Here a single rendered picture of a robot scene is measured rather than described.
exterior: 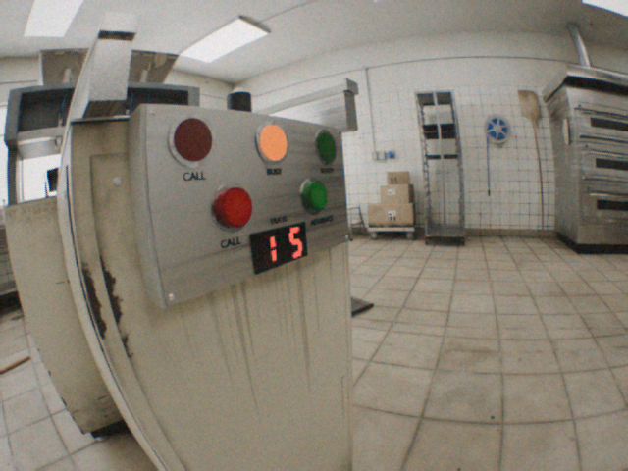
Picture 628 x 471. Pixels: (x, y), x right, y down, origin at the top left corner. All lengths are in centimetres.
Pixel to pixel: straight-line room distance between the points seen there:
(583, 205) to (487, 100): 194
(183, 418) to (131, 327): 10
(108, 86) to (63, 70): 87
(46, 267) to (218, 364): 71
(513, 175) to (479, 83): 134
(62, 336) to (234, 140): 84
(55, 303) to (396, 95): 433
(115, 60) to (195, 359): 24
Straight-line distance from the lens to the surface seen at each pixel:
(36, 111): 105
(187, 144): 21
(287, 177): 27
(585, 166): 345
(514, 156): 423
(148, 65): 113
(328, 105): 39
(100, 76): 21
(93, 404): 108
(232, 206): 22
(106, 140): 23
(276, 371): 34
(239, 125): 24
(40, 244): 91
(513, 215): 424
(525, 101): 437
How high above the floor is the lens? 77
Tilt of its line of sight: 10 degrees down
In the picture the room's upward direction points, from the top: 4 degrees counter-clockwise
